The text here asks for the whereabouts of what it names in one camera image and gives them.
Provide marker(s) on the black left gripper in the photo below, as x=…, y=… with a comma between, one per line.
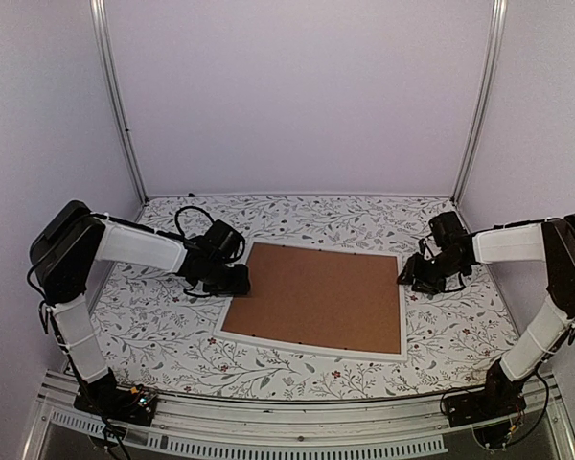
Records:
x=241, y=286

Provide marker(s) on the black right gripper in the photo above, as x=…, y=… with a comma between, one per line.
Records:
x=413, y=270

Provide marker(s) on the white picture frame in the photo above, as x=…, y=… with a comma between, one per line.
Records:
x=316, y=355

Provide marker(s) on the brown cardboard backing board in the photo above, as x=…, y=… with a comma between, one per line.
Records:
x=316, y=297

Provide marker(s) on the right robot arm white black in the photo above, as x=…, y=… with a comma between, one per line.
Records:
x=547, y=242

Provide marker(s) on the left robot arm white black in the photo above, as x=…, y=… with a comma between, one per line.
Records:
x=63, y=254

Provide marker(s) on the floral patterned table cover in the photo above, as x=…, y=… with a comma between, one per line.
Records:
x=151, y=332

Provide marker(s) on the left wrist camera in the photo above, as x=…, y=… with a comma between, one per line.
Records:
x=224, y=241

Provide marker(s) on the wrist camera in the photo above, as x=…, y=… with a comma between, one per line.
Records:
x=446, y=228
x=224, y=241

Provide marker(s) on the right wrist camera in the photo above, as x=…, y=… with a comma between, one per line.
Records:
x=446, y=228

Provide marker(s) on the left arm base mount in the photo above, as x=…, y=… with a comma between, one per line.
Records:
x=105, y=398

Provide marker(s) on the aluminium front rail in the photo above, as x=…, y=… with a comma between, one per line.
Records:
x=200, y=427

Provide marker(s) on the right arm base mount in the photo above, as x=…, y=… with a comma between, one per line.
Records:
x=484, y=407

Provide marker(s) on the right aluminium corner post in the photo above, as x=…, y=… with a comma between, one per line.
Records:
x=491, y=58

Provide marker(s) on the aluminium corner post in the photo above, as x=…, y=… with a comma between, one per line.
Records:
x=102, y=36
x=491, y=58

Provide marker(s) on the left aluminium corner post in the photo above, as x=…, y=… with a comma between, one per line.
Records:
x=102, y=36

